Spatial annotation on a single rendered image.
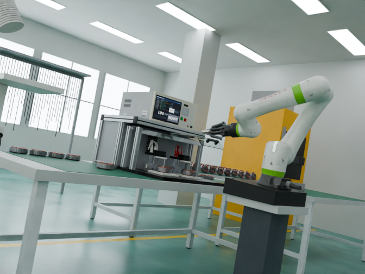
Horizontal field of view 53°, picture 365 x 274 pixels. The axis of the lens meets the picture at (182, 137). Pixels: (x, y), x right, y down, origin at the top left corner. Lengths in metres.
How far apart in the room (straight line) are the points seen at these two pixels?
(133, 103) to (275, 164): 1.19
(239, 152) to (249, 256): 4.41
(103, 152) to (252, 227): 1.21
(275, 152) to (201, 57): 4.89
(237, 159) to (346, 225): 2.41
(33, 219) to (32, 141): 7.16
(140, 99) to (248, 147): 3.85
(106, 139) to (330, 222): 5.60
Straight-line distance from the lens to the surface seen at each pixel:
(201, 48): 6.81
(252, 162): 6.18
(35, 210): 1.76
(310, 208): 3.60
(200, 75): 6.70
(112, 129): 2.61
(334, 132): 7.63
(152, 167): 2.53
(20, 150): 2.54
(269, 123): 6.11
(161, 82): 10.90
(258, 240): 2.01
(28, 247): 1.80
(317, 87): 2.01
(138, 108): 2.63
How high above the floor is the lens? 0.91
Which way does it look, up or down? 3 degrees up
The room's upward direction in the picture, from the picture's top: 10 degrees clockwise
